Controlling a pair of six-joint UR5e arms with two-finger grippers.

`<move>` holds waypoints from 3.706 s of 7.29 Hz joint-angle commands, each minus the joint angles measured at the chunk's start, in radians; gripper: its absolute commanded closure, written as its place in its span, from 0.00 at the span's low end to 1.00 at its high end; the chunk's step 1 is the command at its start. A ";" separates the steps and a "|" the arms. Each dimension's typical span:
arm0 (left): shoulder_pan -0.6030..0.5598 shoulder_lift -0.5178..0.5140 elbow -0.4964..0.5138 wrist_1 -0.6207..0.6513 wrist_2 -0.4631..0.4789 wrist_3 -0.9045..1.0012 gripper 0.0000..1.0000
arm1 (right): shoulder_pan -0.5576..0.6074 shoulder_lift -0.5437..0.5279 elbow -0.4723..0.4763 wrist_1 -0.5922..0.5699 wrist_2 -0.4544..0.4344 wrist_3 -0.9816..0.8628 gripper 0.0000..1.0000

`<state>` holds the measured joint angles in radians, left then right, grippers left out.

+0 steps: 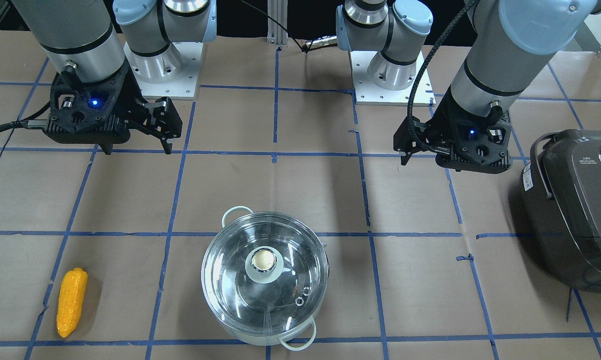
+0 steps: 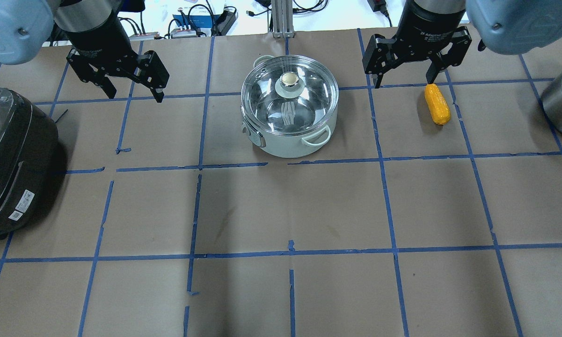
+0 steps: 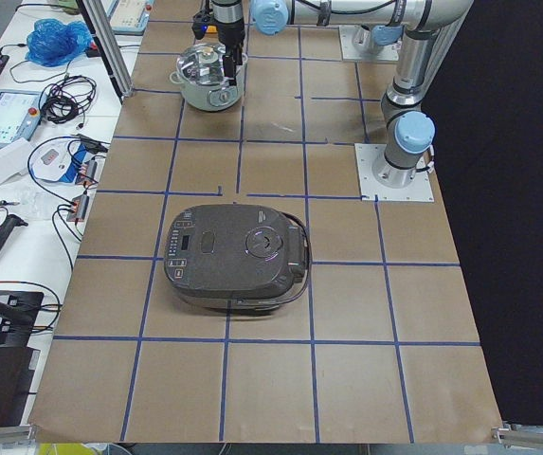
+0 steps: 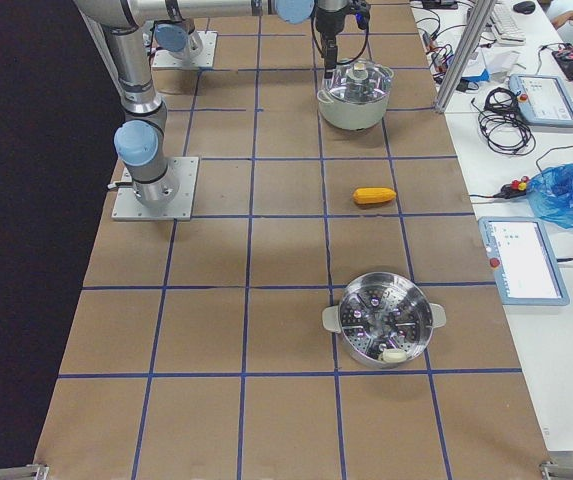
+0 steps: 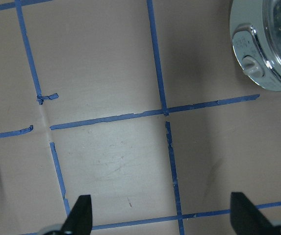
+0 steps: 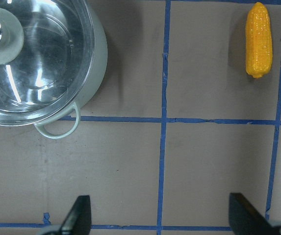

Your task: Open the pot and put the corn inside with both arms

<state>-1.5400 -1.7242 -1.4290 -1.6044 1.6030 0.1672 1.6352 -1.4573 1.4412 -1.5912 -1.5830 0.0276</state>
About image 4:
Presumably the pale green cooking pot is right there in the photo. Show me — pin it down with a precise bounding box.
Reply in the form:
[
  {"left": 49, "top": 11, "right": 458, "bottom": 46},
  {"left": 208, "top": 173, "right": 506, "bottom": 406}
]
[{"left": 317, "top": 80, "right": 391, "bottom": 131}]

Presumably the glass pot lid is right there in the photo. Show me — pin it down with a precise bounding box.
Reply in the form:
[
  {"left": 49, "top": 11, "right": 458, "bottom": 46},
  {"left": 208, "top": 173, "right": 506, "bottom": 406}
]
[{"left": 325, "top": 59, "right": 394, "bottom": 104}]

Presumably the black computer mouse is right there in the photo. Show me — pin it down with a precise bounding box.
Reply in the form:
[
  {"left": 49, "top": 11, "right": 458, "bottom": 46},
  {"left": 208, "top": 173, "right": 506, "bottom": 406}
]
[{"left": 512, "top": 0, "right": 536, "bottom": 15}]

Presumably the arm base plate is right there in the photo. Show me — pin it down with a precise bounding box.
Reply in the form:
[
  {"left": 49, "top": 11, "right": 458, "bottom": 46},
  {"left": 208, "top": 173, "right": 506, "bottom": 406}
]
[
  {"left": 152, "top": 25, "right": 218, "bottom": 70},
  {"left": 111, "top": 157, "right": 200, "bottom": 221}
]

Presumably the black coiled cable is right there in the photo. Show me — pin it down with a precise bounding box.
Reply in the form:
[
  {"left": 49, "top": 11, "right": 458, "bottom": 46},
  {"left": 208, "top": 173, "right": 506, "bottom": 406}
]
[{"left": 470, "top": 85, "right": 536, "bottom": 155}]

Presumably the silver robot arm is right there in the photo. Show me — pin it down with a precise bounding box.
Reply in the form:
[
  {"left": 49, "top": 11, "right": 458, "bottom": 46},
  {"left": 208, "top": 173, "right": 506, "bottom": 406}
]
[
  {"left": 153, "top": 1, "right": 370, "bottom": 80},
  {"left": 76, "top": 1, "right": 314, "bottom": 208}
]

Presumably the yellow corn cob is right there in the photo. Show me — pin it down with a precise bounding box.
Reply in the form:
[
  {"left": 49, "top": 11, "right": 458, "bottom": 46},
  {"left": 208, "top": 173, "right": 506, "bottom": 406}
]
[{"left": 352, "top": 187, "right": 397, "bottom": 205}]

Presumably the lower teach pendant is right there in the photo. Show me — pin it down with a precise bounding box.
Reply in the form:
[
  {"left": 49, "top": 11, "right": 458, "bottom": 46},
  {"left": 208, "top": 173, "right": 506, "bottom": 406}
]
[{"left": 478, "top": 216, "right": 570, "bottom": 306}]

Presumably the red button controller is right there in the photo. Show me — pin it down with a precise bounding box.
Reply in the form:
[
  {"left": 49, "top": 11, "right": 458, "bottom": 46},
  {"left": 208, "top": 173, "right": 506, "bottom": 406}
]
[{"left": 495, "top": 176, "right": 530, "bottom": 200}]

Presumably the white keyboard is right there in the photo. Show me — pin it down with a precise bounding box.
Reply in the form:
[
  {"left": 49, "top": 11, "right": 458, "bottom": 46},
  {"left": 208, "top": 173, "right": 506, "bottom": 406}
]
[{"left": 489, "top": 3, "right": 526, "bottom": 46}]

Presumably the aluminium frame post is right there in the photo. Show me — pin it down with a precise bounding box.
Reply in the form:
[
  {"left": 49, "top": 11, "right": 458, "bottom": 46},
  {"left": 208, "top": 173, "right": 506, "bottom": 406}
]
[{"left": 434, "top": 0, "right": 496, "bottom": 113}]

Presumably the steel steamer basket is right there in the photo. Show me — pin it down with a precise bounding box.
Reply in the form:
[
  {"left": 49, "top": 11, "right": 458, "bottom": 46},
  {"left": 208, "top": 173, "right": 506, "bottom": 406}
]
[{"left": 322, "top": 272, "right": 447, "bottom": 369}]

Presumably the upper teach pendant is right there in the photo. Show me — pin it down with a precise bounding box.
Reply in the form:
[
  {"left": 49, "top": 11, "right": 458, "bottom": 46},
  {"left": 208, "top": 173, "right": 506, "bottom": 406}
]
[{"left": 508, "top": 74, "right": 573, "bottom": 128}]

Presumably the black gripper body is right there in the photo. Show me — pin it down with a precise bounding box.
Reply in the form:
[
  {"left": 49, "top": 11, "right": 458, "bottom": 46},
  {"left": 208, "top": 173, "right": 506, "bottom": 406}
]
[{"left": 313, "top": 0, "right": 370, "bottom": 56}]

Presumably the teach pendant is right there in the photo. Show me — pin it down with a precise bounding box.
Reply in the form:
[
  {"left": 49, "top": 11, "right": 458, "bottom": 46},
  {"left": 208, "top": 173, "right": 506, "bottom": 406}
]
[
  {"left": 508, "top": 74, "right": 573, "bottom": 128},
  {"left": 478, "top": 216, "right": 570, "bottom": 306}
]

